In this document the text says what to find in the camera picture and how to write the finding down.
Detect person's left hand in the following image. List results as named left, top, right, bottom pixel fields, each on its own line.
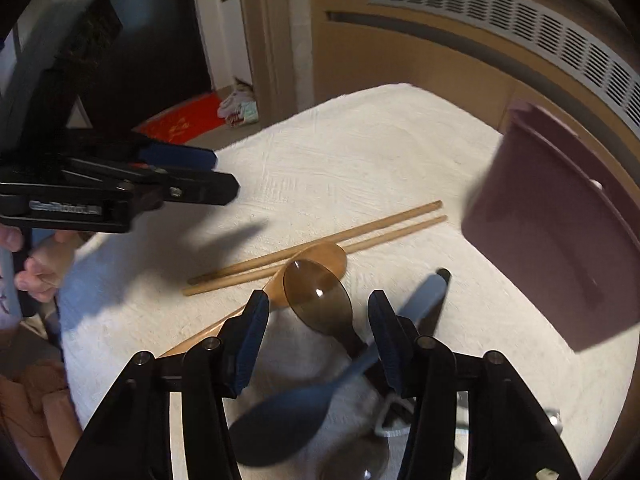
left=1, top=231, right=85, bottom=304

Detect red floor mat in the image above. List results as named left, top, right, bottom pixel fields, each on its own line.
left=134, top=93, right=224, bottom=145

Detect grey plastic rice spoon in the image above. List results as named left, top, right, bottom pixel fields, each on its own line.
left=226, top=275, right=447, bottom=467

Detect lower wooden chopstick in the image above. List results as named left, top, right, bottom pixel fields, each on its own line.
left=182, top=216, right=448, bottom=297

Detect wooden chopstick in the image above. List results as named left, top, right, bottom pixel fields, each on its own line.
left=186, top=200, right=442, bottom=285
left=182, top=216, right=448, bottom=297

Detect slippers on floor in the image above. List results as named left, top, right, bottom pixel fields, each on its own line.
left=217, top=88, right=259, bottom=127

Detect translucent brown plastic spoon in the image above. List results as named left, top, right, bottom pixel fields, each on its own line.
left=291, top=280, right=369, bottom=363

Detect shiny metal spoon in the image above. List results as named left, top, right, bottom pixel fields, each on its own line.
left=319, top=408, right=564, bottom=480

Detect wooden spoon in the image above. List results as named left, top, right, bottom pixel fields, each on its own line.
left=159, top=240, right=348, bottom=360

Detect upper wooden chopstick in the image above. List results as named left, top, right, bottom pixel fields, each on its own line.
left=186, top=200, right=442, bottom=285

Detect white textured table cloth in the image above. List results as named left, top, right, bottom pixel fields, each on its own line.
left=56, top=82, right=639, bottom=480

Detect maroon plastic utensil caddy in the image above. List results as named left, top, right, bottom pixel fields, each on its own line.
left=462, top=102, right=639, bottom=352

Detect long grey vent grille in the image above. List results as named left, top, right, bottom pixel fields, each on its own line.
left=369, top=0, right=639, bottom=134

